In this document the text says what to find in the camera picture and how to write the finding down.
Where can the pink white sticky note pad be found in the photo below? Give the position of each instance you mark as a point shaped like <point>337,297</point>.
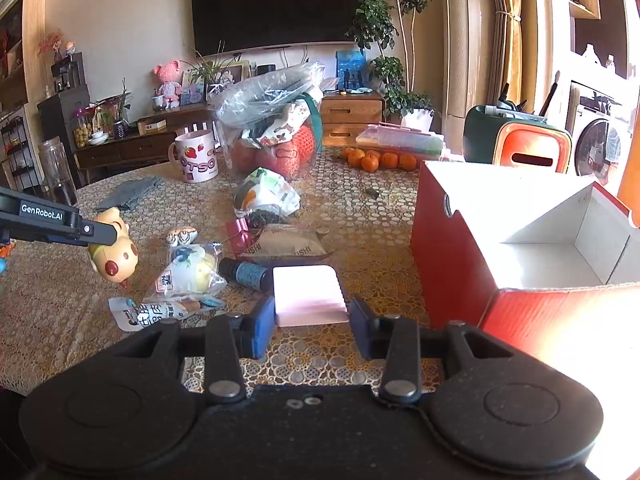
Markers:
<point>308,296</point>

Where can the small dark seeds packet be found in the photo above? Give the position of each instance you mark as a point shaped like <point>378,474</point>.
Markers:
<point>260,218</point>

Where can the orange mandarin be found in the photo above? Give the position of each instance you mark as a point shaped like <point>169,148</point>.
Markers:
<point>369,163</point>
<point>389,160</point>
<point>355,157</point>
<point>407,162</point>

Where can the pink plush doll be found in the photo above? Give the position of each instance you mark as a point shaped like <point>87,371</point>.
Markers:
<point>170,88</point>

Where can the beige paper snack pouch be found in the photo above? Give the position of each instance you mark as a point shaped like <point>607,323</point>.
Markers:
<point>284,241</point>

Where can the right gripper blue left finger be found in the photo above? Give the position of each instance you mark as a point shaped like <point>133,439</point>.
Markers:
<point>256,329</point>

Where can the chicken breast snack packet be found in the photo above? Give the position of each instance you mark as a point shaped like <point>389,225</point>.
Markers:
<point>131,316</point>

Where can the white snack bag egg print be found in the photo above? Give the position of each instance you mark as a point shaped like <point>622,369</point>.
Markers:
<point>264,189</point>

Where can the framed photo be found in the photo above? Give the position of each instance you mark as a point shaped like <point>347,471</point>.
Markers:
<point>234,72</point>

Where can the green orange storage bin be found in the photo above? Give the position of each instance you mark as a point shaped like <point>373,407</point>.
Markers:
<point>502,137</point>

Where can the clear bag of apples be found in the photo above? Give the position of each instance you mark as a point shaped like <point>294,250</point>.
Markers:
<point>271,121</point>

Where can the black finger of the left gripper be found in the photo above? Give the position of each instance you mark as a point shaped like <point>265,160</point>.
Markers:
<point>32,219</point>

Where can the wooden tv console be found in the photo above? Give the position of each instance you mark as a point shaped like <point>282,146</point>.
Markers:
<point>148,145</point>

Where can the red white cardboard box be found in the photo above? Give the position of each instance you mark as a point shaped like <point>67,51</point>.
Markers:
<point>548,263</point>

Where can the clear plastic file case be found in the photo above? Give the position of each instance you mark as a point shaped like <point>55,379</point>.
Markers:
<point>384,136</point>

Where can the black flat television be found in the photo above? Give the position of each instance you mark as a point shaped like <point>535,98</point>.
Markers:
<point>226,26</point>

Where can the tall green potted plant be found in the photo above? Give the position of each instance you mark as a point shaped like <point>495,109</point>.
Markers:
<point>387,29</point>

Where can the small potted grass plant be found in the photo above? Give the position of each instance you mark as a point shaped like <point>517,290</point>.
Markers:
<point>215,73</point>

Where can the small dark glass bottle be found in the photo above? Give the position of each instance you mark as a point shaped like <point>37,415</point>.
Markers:
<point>247,274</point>

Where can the black speaker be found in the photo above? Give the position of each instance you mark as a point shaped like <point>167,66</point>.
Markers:
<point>265,69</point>

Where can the grey folded cloth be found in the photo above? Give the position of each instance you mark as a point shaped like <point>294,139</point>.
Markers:
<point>129,193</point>

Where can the bunny face painted stone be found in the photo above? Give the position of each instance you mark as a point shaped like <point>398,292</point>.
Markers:
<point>181,236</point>

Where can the pink strawberry mug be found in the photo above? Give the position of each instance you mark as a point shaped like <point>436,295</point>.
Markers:
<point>193,154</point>

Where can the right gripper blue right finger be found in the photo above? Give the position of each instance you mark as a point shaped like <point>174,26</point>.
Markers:
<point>371,332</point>

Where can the wooden drawer cabinet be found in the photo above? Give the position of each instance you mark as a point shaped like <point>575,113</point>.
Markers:
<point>345,116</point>

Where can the yellow cartoon pig toy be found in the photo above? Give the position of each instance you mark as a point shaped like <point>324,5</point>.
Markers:
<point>117,262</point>

